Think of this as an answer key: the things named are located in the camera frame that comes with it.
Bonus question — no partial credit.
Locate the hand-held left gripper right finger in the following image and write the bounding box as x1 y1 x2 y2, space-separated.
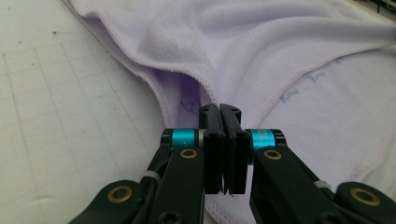
219 103 342 224

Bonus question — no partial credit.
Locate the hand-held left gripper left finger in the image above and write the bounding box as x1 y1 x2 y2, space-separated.
148 103 226 224

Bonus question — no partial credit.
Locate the lavender printed towel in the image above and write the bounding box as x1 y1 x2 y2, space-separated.
62 0 396 224

